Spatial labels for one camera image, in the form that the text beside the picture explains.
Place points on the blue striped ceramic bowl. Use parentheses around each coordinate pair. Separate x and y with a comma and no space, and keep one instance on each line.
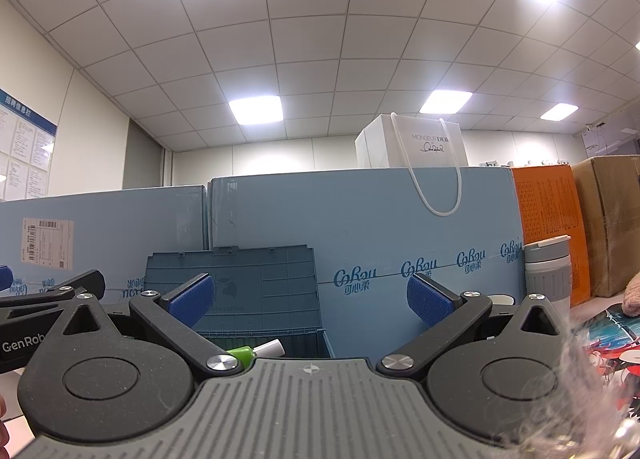
(500,300)

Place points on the light blue carton white label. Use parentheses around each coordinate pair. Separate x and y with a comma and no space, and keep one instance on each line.
(110,239)

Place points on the pink fuzzy cloth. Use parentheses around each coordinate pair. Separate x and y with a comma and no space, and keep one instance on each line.
(632,296)

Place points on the white grey tumbler cup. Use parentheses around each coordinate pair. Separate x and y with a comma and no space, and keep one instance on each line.
(547,274)

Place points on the orange carton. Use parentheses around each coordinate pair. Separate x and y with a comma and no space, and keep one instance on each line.
(550,209)

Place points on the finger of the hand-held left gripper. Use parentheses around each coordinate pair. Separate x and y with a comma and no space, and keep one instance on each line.
(75,284)

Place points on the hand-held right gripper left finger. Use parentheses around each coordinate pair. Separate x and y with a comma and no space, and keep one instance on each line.
(192,296)

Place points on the printed desk mat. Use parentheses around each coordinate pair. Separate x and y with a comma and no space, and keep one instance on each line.
(610,344)

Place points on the brown cardboard box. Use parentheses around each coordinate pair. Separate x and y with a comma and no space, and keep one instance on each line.
(610,224)

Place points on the green and white marker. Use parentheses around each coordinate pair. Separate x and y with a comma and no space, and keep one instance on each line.
(252,353)

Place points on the blue plastic crate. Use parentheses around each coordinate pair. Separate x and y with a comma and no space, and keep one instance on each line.
(260,284)

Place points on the pink fuzzy sleeve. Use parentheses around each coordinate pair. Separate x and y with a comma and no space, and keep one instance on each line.
(575,409)

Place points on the white paper bag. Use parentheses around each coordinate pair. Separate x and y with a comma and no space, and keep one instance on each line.
(415,144)

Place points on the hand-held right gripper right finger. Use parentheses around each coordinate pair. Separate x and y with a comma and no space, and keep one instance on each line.
(425,299)

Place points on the wall notice board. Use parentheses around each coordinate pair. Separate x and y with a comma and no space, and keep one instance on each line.
(25,144)

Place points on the large light blue carton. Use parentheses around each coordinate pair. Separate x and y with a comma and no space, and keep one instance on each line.
(360,229)

